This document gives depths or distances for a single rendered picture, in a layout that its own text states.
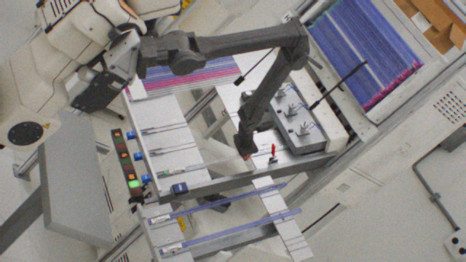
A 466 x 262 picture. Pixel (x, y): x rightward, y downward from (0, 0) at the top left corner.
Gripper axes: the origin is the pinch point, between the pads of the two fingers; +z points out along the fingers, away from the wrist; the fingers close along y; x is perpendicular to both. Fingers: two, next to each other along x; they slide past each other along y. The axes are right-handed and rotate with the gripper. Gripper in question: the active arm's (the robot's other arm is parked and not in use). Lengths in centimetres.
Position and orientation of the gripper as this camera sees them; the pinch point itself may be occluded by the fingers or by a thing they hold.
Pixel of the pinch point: (245, 157)
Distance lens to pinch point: 236.0
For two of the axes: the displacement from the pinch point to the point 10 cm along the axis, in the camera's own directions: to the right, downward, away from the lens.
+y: -3.5, -7.2, 5.9
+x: -9.4, 2.7, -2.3
